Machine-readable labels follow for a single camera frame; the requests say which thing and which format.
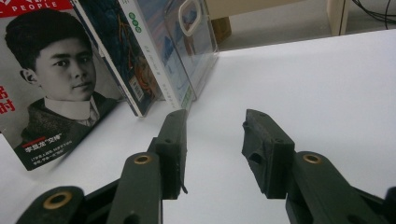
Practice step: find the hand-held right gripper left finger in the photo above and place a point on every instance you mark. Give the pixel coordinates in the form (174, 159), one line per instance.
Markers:
(172, 149)

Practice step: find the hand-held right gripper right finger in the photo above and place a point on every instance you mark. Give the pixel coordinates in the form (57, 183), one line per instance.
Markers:
(267, 149)

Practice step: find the white magazine with picture grid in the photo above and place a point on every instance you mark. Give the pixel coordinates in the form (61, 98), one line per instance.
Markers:
(149, 53)

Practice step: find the purple magazine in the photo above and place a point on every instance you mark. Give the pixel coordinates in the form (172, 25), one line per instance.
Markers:
(124, 56)

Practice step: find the clear acrylic magazine holder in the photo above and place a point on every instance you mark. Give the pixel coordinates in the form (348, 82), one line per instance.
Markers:
(209, 49)

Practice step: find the black and red magazine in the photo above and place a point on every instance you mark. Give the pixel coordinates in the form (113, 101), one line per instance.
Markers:
(62, 77)

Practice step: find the brown cardboard box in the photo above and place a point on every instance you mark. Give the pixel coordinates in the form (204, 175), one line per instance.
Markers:
(222, 29)

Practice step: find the beige wooden desk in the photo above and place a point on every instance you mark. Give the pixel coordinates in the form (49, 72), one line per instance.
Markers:
(337, 15)

